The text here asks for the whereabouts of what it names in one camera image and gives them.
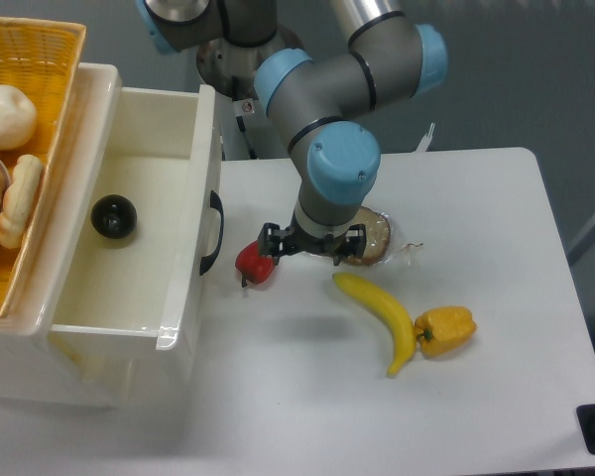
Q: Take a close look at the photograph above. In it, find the bread slice in plastic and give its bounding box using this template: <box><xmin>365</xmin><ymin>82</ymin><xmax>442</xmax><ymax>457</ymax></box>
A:
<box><xmin>306</xmin><ymin>206</ymin><xmax>424</xmax><ymax>270</ymax></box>

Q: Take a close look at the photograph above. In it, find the yellow bell pepper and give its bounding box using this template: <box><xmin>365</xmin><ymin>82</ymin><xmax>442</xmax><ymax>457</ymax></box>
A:
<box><xmin>415</xmin><ymin>305</ymin><xmax>477</xmax><ymax>358</ymax></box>

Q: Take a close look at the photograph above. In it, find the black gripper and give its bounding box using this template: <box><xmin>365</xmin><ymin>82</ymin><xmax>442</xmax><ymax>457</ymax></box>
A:
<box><xmin>257</xmin><ymin>217</ymin><xmax>367</xmax><ymax>266</ymax></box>

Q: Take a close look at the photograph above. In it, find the red bell pepper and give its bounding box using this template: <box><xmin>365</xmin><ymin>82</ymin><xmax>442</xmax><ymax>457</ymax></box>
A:
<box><xmin>235</xmin><ymin>241</ymin><xmax>276</xmax><ymax>288</ymax></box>

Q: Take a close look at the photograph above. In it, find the white drawer cabinet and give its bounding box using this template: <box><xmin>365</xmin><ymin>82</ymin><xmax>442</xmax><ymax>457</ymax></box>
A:
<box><xmin>0</xmin><ymin>63</ymin><xmax>224</xmax><ymax>407</ymax></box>

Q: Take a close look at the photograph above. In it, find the yellow wicker basket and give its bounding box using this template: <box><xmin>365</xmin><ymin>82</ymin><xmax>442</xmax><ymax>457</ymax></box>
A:
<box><xmin>0</xmin><ymin>17</ymin><xmax>86</xmax><ymax>318</ymax></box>

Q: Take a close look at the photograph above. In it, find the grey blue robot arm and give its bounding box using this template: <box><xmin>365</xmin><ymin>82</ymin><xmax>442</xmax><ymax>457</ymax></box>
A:
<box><xmin>137</xmin><ymin>1</ymin><xmax>448</xmax><ymax>263</ymax></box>

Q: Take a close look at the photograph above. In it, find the black ball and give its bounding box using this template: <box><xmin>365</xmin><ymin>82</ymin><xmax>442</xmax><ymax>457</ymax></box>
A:
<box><xmin>90</xmin><ymin>194</ymin><xmax>138</xmax><ymax>240</ymax></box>

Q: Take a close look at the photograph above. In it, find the yellow banana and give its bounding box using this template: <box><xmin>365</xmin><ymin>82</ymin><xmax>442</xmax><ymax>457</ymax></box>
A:
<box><xmin>332</xmin><ymin>273</ymin><xmax>417</xmax><ymax>378</ymax></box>

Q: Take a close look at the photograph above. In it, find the beige bread roll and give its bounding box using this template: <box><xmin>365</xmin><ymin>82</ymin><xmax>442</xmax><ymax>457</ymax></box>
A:
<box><xmin>0</xmin><ymin>155</ymin><xmax>44</xmax><ymax>249</ymax></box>

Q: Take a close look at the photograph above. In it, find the white drawer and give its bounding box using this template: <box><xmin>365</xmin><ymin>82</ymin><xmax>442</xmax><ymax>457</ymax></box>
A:
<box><xmin>51</xmin><ymin>85</ymin><xmax>221</xmax><ymax>357</ymax></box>

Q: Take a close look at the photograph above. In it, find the white round bun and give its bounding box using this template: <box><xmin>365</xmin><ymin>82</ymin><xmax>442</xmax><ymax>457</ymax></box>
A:
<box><xmin>0</xmin><ymin>84</ymin><xmax>38</xmax><ymax>151</ymax></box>

